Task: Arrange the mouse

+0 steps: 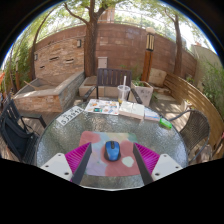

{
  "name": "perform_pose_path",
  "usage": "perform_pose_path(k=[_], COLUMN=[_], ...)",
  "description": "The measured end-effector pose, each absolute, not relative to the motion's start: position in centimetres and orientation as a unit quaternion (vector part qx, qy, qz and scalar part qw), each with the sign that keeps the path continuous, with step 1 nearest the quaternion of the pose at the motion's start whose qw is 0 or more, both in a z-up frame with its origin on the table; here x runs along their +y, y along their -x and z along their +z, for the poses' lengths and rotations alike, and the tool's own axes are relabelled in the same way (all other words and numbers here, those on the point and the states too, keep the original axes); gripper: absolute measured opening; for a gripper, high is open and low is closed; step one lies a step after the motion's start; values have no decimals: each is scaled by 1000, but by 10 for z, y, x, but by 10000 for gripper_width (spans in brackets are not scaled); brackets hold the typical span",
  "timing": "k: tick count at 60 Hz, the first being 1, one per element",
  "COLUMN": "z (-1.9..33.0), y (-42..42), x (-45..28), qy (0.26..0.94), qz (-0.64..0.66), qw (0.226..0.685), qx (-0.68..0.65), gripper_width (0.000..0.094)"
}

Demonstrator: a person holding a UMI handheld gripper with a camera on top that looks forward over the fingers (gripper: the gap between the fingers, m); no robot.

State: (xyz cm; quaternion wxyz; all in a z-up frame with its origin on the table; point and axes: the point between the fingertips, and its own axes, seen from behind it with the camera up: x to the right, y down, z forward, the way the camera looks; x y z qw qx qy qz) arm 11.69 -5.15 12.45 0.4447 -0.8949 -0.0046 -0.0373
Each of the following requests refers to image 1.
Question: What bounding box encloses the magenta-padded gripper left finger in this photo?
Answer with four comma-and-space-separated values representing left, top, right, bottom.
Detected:
39, 142, 93, 186

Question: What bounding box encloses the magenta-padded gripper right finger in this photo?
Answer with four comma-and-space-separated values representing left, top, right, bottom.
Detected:
132, 142, 184, 187

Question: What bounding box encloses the blue computer mouse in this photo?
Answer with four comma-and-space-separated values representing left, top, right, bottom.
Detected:
104, 140, 122, 162

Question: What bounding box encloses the pastel multicolour mouse pad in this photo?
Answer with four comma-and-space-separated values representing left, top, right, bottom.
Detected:
78, 130, 143, 178

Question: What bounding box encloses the brown wicker chair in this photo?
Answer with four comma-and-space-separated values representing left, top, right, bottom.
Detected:
169, 109, 211, 164

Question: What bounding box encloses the blue and white box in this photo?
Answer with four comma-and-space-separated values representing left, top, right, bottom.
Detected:
143, 108, 162, 122

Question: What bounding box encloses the black metal chair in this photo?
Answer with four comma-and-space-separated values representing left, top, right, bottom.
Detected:
0, 99, 48, 166

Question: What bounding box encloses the stone raised garden trough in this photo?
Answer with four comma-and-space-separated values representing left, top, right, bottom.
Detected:
13, 70, 86, 114

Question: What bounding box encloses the colourful picture sheet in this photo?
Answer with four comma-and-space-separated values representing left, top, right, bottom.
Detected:
84, 98, 120, 116

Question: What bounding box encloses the curved wooden slat fence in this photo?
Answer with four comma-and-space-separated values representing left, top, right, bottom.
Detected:
163, 73, 224, 141

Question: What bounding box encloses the beige concrete planter with plant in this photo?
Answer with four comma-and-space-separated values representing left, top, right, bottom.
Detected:
132, 79, 155, 107

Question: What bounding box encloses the clear plastic cup with straw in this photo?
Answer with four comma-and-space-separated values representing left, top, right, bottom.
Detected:
117, 75, 131, 104

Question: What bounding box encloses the beige stone slab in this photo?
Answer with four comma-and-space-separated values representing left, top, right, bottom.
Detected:
148, 68, 168, 88

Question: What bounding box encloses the dark wooden slat chair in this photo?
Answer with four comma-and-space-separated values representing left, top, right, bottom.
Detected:
82, 68, 143, 105

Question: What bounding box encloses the grey electrical box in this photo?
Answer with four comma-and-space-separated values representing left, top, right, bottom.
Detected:
97, 56, 109, 69

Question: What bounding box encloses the slender leaning tree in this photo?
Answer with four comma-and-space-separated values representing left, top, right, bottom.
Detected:
164, 8, 184, 78

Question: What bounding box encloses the forked tree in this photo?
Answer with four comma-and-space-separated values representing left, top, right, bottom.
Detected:
64, 0, 114, 78

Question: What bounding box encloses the wooden garden lamp post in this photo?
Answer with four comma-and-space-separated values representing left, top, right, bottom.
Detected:
141, 27, 156, 83

